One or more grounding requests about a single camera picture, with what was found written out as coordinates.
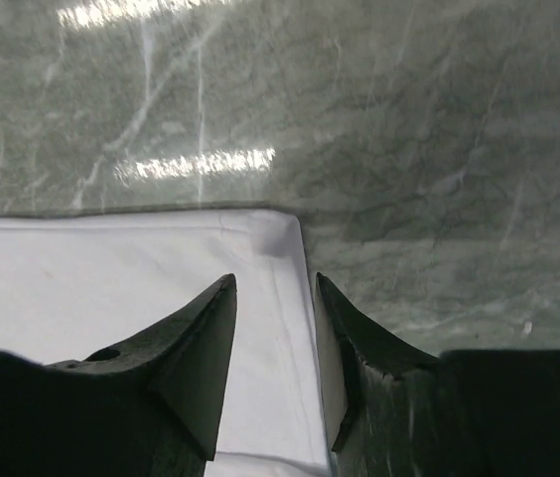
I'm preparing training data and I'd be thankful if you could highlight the white t-shirt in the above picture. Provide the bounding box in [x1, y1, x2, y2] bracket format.
[0, 210, 333, 476]

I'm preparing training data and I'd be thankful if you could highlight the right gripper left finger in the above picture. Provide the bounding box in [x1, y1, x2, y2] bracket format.
[0, 274, 237, 476]

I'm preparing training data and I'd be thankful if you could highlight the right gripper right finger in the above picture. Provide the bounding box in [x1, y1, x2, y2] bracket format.
[315, 274, 560, 476]

